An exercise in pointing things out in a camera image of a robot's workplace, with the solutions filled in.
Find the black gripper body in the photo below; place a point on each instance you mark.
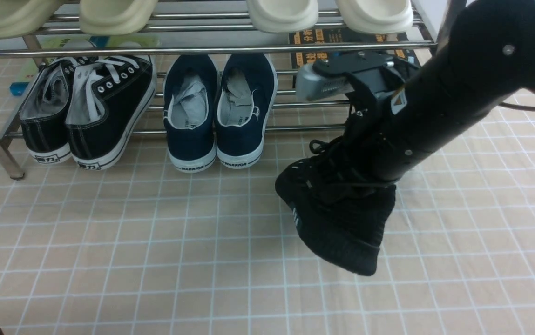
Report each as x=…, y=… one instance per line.
x=365, y=79

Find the black knit sneaker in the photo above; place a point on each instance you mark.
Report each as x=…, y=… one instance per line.
x=338, y=213

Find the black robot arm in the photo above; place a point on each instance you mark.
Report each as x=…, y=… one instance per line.
x=489, y=54

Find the silver metal shoe rack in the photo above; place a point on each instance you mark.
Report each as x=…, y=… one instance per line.
x=213, y=22

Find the cream slipper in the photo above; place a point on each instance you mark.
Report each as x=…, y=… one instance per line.
x=376, y=16
x=283, y=16

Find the black book with orange text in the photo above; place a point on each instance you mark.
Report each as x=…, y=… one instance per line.
x=334, y=36

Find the navy slip-on shoe right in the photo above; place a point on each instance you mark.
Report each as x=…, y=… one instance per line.
x=249, y=85

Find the navy slip-on shoe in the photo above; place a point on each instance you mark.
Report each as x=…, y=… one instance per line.
x=189, y=91
x=249, y=85

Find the navy slip-on shoe left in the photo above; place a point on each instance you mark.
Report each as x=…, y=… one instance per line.
x=189, y=91

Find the black canvas sneaker inner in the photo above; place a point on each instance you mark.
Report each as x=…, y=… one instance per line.
x=109, y=97

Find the black canvas sneaker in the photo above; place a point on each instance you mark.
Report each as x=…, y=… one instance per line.
x=42, y=117
x=109, y=97

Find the beige slipper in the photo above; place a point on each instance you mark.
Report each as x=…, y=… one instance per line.
x=23, y=17
x=114, y=17

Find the black canvas sneaker outer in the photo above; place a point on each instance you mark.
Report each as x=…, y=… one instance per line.
x=42, y=117

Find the blue small box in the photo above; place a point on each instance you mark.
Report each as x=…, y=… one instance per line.
x=18, y=88

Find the beige slipper far left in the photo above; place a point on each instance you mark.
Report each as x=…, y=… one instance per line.
x=23, y=17

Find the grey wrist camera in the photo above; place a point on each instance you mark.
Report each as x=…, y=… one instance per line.
x=311, y=86

